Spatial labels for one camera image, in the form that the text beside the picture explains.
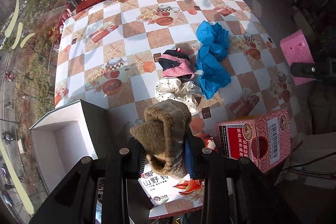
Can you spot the white open cardboard box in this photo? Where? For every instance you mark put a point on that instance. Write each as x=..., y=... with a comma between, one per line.
x=65, y=135

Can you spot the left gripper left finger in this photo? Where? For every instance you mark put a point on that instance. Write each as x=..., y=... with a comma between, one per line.
x=74, y=198

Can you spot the checkered patterned tablecloth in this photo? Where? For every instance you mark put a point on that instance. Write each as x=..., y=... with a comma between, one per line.
x=109, y=55

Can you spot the striped navy pink sock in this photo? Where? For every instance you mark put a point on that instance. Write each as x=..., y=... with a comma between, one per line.
x=177, y=64

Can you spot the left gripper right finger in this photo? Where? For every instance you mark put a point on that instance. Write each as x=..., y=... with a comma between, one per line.
x=235, y=191

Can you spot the blue crumpled cloth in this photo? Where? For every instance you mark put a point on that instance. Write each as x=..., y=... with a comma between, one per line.
x=214, y=49

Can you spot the floral printed box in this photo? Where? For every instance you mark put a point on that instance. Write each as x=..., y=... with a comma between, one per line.
x=163, y=189

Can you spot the brown knitted sock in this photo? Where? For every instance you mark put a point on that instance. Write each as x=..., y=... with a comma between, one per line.
x=162, y=134

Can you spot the white polka dot cloth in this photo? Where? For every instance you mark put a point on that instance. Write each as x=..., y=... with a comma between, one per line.
x=172, y=88

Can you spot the red patterned carton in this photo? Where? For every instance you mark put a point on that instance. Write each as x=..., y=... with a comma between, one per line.
x=264, y=139

